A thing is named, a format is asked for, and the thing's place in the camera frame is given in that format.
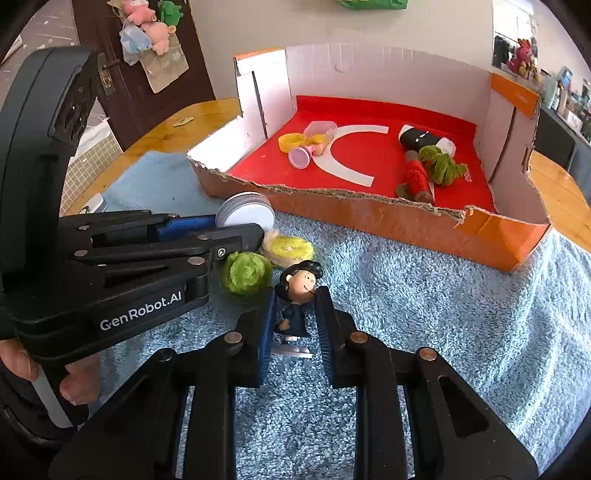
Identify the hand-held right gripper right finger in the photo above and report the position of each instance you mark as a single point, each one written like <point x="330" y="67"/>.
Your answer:
<point x="325" y="341"/>

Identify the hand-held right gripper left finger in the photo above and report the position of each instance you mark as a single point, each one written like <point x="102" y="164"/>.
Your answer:
<point x="265" y="341"/>

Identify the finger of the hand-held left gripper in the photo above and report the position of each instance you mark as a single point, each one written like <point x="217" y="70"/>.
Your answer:
<point x="231" y="240"/>
<point x="184" y="228"/>

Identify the dark-haired figurine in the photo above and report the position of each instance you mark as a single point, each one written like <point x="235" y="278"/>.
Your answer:
<point x="298" y="286"/>

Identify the blonde doll pink dress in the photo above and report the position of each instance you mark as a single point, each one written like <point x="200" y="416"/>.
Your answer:
<point x="302" y="157"/>

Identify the yellow plastic cap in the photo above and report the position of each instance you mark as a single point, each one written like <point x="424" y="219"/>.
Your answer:
<point x="291" y="142"/>

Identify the orange cardboard box red bottom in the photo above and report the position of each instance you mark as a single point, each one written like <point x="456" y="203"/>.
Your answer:
<point x="369" y="217"/>

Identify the red brown stick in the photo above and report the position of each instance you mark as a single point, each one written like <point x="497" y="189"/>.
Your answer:
<point x="418" y="177"/>

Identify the dark green yarn vegetable toy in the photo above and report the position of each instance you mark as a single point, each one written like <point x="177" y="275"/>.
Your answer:
<point x="443" y="166"/>

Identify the person's left hand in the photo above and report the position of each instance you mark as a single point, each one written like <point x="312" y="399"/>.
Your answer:
<point x="18" y="360"/>

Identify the light green fluffy cabbage toy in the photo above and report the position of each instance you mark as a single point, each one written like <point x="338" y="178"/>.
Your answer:
<point x="244" y="274"/>

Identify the white small device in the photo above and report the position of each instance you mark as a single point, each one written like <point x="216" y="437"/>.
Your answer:
<point x="95" y="204"/>

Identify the yellow fluffy toy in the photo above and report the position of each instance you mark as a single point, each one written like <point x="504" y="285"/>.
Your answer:
<point x="288" y="249"/>

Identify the small beige tag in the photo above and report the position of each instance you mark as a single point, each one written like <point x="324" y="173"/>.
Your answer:
<point x="183" y="122"/>

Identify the blue fluffy towel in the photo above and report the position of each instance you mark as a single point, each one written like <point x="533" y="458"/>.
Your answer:
<point x="438" y="323"/>

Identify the dark brown door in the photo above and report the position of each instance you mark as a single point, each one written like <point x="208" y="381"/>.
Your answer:
<point x="138" y="106"/>

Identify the small clear plastic case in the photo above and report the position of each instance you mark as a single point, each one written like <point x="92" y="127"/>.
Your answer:
<point x="323" y="129"/>

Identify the beige hanging pouch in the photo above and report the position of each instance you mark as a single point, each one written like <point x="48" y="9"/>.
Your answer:
<point x="168" y="69"/>

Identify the pale blue plastic bag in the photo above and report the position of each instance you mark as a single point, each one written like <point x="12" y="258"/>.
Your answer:
<point x="134" y="44"/>

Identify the pink plush toy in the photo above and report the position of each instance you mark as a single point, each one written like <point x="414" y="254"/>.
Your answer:
<point x="137" y="11"/>
<point x="159" y="37"/>

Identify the green plush toy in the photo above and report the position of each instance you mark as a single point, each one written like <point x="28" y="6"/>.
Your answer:
<point x="171" y="11"/>

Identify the black and white rolled cloth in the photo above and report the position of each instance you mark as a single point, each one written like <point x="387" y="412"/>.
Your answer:
<point x="422" y="137"/>

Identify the green printed bag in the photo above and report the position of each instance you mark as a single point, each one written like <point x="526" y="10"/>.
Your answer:
<point x="371" y="3"/>

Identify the cluster of bottles and jars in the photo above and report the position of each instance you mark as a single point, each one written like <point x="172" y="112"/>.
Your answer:
<point x="570" y="101"/>

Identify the pink rabbit plush figure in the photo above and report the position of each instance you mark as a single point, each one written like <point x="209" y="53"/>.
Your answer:
<point x="522" y="57"/>

